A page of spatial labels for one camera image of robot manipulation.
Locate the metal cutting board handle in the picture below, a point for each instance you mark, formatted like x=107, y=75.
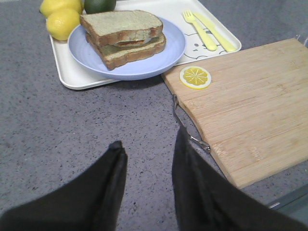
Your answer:
x=202, y=144

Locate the yellow lemon slice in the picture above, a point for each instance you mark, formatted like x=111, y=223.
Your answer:
x=195, y=77

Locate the yellow plastic fork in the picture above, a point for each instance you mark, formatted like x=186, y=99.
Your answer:
x=208, y=42

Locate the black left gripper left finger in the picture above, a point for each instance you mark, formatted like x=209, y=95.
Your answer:
x=90, y=202

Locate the yellow plastic knife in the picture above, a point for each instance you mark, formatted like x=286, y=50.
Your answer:
x=229, y=47

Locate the front yellow lemon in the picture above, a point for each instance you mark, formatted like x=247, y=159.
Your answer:
x=61, y=23

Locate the rear yellow lemon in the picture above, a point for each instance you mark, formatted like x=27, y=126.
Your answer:
x=48, y=7

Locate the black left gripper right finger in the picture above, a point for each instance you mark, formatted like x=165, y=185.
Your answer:
x=205, y=201

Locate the cream bear serving tray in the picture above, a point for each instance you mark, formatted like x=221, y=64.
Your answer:
x=75, y=76

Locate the fried egg toy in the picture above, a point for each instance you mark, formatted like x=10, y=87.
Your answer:
x=132, y=43

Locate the bamboo cutting board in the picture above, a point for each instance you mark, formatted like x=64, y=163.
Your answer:
x=254, y=114

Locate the light blue round plate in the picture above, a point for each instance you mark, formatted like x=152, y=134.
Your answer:
x=86, y=56

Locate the bread slice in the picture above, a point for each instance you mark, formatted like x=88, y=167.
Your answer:
x=108, y=28
x=113, y=56

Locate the green lime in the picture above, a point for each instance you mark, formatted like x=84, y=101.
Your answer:
x=99, y=6

